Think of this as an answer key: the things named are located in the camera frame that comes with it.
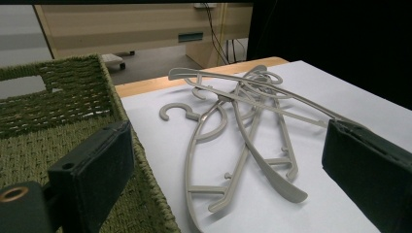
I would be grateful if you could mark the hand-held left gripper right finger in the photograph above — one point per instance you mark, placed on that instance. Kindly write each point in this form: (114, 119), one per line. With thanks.
(372, 174)

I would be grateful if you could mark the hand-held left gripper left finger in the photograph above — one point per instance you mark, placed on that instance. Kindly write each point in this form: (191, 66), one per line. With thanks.
(94, 171)

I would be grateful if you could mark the green woven basket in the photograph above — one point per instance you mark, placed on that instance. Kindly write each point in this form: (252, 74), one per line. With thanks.
(32, 152)

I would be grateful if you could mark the grey plastic clothes hanger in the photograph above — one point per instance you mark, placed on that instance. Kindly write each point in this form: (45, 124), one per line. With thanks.
(293, 168)
(181, 73)
(275, 181)
(187, 161)

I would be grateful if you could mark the white table sheet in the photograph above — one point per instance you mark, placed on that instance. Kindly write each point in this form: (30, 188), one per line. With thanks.
(356, 106)

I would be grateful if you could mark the small wheeled base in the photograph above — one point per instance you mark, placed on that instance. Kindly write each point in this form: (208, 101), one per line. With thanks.
(111, 59)

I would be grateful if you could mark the black curtain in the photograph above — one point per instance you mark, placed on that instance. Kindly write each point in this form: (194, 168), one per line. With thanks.
(324, 39)

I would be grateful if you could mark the beige wooden desk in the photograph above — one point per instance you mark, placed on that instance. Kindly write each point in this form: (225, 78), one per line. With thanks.
(113, 26)

